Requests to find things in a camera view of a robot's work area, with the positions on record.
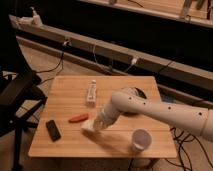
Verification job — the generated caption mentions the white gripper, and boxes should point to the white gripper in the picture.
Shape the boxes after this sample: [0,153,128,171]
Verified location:
[93,101,121,130]

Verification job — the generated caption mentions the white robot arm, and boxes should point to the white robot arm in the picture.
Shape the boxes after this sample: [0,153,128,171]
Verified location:
[94,90,213,142]

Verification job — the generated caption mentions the green ceramic bowl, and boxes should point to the green ceramic bowl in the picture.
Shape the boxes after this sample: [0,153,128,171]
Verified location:
[123,86,148,117]

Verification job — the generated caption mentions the white toothpaste tube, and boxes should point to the white toothpaste tube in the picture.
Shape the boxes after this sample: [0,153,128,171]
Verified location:
[86,80,97,105]

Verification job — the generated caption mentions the orange carrot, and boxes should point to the orange carrot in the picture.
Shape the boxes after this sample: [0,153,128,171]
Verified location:
[68,114,89,123]

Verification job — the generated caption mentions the wooden table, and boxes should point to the wooden table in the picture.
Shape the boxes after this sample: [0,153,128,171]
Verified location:
[29,76,177,158]

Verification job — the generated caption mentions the black phone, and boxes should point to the black phone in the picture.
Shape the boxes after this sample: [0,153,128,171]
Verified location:
[46,120,61,141]

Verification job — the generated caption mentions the blue box on floor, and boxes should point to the blue box on floor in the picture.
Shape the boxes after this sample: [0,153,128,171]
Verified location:
[161,94,174,103]

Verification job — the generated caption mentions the black chair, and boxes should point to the black chair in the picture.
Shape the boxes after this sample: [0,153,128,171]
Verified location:
[0,71,47,171]

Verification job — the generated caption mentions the white spray bottle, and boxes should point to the white spray bottle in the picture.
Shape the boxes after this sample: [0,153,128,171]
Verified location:
[30,7,43,27]

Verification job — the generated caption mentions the black cables on floor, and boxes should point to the black cables on floor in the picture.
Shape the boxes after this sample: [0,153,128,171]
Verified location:
[164,126,213,171]

